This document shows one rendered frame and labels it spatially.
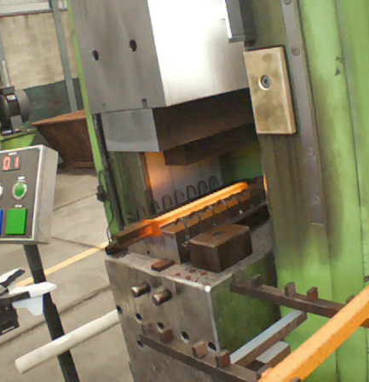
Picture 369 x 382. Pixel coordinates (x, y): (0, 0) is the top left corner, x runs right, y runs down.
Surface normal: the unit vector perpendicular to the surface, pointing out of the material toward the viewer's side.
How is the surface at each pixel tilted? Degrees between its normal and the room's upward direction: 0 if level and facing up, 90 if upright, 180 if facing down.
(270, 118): 90
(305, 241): 90
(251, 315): 90
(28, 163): 60
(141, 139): 90
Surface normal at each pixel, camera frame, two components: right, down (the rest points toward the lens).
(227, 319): 0.68, 0.07
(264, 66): -0.72, 0.29
